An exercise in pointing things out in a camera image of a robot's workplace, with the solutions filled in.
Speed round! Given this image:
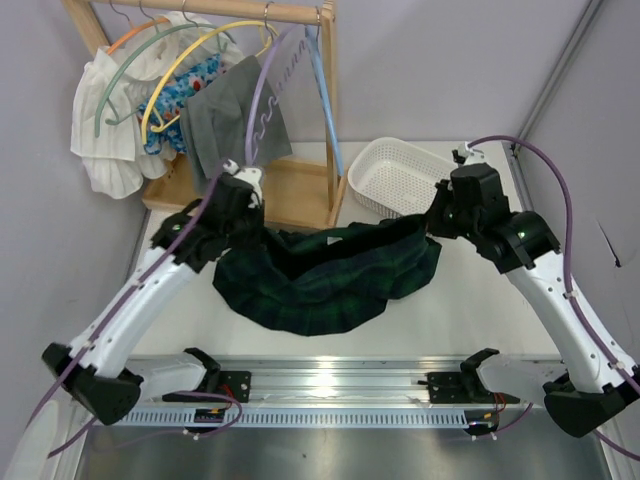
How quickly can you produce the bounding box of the white plastic basket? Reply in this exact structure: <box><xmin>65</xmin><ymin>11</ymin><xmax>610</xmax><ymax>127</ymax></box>
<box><xmin>347</xmin><ymin>137</ymin><xmax>456</xmax><ymax>218</ymax></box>

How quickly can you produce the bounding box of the light blue plastic hanger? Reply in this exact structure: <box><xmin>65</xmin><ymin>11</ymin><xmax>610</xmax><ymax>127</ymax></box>
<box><xmin>305</xmin><ymin>7</ymin><xmax>344</xmax><ymax>176</ymax></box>

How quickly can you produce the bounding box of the green plastic hanger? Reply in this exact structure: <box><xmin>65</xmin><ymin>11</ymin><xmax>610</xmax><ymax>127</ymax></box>
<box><xmin>94</xmin><ymin>9</ymin><xmax>235</xmax><ymax>138</ymax></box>

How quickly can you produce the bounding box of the purple plastic hanger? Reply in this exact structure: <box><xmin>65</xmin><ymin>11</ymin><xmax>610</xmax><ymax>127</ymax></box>
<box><xmin>244</xmin><ymin>24</ymin><xmax>306</xmax><ymax>167</ymax></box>

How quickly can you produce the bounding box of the blue floral garment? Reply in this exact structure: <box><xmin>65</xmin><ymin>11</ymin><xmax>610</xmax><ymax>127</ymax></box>
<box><xmin>143</xmin><ymin>53</ymin><xmax>226</xmax><ymax>155</ymax></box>

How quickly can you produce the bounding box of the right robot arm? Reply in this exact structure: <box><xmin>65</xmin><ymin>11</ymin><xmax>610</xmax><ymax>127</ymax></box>
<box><xmin>427</xmin><ymin>163</ymin><xmax>639</xmax><ymax>438</ymax></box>

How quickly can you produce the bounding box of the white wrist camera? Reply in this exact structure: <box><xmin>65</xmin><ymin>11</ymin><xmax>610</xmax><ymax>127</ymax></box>
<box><xmin>452</xmin><ymin>142</ymin><xmax>486</xmax><ymax>167</ymax></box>
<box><xmin>222</xmin><ymin>159</ymin><xmax>265</xmax><ymax>196</ymax></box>

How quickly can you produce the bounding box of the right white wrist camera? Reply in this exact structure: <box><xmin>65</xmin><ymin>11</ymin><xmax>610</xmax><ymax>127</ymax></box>
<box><xmin>452</xmin><ymin>142</ymin><xmax>486</xmax><ymax>167</ymax></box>

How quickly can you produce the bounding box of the grey skirt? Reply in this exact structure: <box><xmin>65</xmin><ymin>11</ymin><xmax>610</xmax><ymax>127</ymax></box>
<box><xmin>180</xmin><ymin>56</ymin><xmax>292</xmax><ymax>195</ymax></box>

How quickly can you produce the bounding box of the orange plastic hanger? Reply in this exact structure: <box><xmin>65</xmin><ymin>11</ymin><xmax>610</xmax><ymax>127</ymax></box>
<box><xmin>106</xmin><ymin>1</ymin><xmax>169</xmax><ymax>55</ymax></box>

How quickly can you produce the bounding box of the white pleated garment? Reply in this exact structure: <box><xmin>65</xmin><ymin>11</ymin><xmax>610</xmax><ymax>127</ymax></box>
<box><xmin>69</xmin><ymin>11</ymin><xmax>229</xmax><ymax>201</ymax></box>

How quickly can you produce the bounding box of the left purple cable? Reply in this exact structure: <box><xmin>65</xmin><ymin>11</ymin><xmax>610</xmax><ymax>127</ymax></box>
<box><xmin>27</xmin><ymin>172</ymin><xmax>244</xmax><ymax>460</ymax></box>

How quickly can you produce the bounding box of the aluminium mounting rail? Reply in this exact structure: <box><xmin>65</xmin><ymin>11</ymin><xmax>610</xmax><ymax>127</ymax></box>
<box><xmin>217</xmin><ymin>356</ymin><xmax>462</xmax><ymax>408</ymax></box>

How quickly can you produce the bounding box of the white slotted cable duct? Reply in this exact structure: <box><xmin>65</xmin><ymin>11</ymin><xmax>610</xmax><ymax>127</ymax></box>
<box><xmin>118</xmin><ymin>407</ymin><xmax>510</xmax><ymax>429</ymax></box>

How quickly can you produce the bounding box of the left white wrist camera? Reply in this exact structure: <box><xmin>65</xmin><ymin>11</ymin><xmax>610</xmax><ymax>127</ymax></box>
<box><xmin>222</xmin><ymin>159</ymin><xmax>265</xmax><ymax>196</ymax></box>

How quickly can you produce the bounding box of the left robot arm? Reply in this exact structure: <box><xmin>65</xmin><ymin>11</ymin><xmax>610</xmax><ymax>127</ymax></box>
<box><xmin>42</xmin><ymin>167</ymin><xmax>264</xmax><ymax>425</ymax></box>

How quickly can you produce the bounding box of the green plaid skirt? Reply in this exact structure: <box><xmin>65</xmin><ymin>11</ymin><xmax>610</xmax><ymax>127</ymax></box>
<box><xmin>213</xmin><ymin>214</ymin><xmax>441</xmax><ymax>337</ymax></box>

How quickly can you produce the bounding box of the yellow plastic hanger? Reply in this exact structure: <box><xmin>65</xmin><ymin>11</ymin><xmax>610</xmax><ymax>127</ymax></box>
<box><xmin>138</xmin><ymin>19</ymin><xmax>279</xmax><ymax>154</ymax></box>

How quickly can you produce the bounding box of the wooden clothes rack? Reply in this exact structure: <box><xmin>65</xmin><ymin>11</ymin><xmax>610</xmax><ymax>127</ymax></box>
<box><xmin>61</xmin><ymin>0</ymin><xmax>349</xmax><ymax>234</ymax></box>

